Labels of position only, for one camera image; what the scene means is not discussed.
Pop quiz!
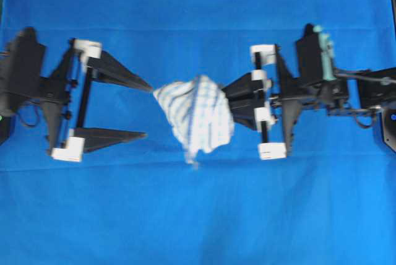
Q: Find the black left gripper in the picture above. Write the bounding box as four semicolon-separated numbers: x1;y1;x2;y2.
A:
39;39;153;162

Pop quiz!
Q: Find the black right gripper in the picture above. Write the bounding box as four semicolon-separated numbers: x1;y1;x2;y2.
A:
222;45;349;160

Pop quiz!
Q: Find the white blue checked towel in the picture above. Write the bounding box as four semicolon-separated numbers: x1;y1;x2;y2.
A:
153;75;235;168

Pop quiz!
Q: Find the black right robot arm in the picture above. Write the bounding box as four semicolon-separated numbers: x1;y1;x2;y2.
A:
222;45;395;160

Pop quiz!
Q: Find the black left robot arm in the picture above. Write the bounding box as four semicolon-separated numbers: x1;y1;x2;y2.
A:
1;37;153;162

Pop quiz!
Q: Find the blue table cloth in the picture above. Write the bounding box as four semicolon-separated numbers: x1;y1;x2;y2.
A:
1;0;395;264

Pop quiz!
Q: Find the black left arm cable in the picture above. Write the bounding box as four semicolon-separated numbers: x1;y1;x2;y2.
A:
17;100;39;128

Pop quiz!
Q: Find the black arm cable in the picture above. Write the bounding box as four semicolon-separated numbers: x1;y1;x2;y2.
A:
17;100;39;128
333;68;390;127

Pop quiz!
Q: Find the black teal right wrist camera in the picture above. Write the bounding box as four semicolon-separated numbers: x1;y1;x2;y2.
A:
295;23;335;86

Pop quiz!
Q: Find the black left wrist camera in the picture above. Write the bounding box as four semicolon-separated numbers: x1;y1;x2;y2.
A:
1;27;46;96

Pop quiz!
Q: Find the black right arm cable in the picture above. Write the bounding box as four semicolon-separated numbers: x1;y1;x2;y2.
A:
333;68;390;127

